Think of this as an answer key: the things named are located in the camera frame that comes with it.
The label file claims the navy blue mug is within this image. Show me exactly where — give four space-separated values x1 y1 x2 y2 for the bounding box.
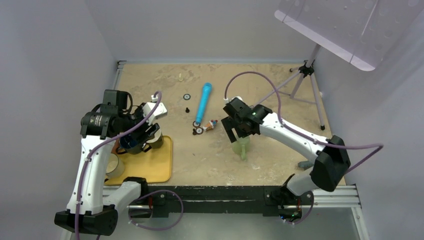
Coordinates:
115 135 151 155

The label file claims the light green mug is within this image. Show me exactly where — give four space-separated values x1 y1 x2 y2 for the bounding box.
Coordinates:
231 136 251 161

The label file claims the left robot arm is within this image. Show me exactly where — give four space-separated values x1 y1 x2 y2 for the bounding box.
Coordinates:
54 89 167 239

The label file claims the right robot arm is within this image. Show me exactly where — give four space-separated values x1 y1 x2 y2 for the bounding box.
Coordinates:
221 97 351 204

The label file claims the small toy figurine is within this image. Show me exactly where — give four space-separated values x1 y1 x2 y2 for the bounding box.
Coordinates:
202 119 218 132

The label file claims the brown poker chip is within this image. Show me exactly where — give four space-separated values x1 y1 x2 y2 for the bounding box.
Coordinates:
192 127 204 135
192 121 201 128

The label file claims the yellow tray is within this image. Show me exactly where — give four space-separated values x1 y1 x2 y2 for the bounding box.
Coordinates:
104 135 173 186

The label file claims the blue toy microphone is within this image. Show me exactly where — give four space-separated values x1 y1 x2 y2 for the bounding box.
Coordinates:
195 82 212 123

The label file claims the dark poker chip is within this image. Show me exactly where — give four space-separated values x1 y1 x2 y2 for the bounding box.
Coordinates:
183 93 191 101

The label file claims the white tripod stand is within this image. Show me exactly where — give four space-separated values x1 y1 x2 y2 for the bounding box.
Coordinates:
253 43 326 131

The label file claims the translucent light panel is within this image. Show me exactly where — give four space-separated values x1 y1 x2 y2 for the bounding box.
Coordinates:
274 0 424 72

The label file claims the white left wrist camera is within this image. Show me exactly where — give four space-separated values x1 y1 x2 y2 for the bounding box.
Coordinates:
141 95 168 126

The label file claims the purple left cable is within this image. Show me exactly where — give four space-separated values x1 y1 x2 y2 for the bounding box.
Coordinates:
74 91 185 240

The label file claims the purple cable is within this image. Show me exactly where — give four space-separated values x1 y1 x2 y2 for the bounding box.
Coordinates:
74 91 185 240
224 71 384 226

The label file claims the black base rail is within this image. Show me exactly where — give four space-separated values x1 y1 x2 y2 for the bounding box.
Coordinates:
67 185 362 220

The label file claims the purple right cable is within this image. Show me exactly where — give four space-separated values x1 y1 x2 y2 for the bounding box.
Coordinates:
224 71 384 226

